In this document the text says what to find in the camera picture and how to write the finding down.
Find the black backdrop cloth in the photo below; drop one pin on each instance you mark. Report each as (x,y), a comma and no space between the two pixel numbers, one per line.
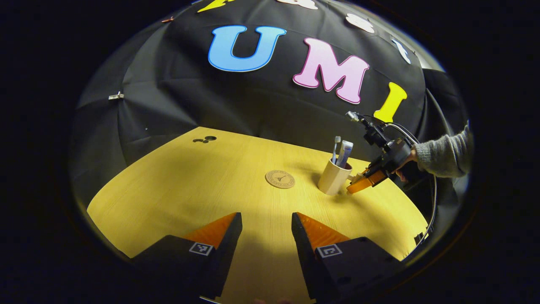
(168,84)

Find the white toothbrush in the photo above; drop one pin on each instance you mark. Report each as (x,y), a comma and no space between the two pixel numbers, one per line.
(336,147)

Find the silver backdrop clip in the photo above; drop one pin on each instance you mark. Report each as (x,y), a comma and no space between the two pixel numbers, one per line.
(116,96)

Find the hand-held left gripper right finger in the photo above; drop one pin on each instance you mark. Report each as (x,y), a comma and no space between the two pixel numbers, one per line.
(303,253)

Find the beige cup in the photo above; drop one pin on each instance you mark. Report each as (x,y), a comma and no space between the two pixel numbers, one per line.
(332,179)

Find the wooden desktop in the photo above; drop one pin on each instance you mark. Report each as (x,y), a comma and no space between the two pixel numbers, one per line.
(190,190)

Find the round wooden coaster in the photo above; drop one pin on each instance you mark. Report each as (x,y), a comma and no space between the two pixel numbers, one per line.
(279,179)

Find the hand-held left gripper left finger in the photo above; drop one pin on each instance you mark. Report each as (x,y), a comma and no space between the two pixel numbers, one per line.
(225,249)

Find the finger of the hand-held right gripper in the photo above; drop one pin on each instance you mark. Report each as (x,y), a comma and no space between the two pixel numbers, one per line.
(367,180)

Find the small copper backdrop clip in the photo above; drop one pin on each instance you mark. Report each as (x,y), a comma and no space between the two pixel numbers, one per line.
(167,19)

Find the white toothpaste tube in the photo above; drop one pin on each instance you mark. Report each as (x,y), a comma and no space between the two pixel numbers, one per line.
(345,153)

